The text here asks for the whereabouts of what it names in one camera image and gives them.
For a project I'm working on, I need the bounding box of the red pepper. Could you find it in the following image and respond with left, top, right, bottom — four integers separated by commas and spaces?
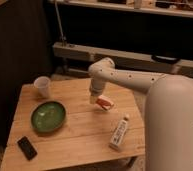
96, 95, 114, 110

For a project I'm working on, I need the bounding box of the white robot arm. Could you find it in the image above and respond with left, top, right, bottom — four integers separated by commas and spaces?
88, 58, 193, 171

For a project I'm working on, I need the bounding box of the white plastic cup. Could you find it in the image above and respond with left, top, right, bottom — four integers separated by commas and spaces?
34, 76, 50, 98

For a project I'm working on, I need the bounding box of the wooden table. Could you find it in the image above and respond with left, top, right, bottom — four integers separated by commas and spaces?
0, 79, 145, 171

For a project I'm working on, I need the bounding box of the green bowl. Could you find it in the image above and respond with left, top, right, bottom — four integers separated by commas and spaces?
31, 101, 66, 133

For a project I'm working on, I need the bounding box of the white tube bottle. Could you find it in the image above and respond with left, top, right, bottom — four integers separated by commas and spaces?
109, 114, 130, 150

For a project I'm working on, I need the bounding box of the metal pole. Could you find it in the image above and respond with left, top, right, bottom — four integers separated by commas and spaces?
54, 0, 66, 46

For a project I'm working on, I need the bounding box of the upper shelf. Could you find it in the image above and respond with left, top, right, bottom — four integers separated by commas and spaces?
47, 0, 193, 18

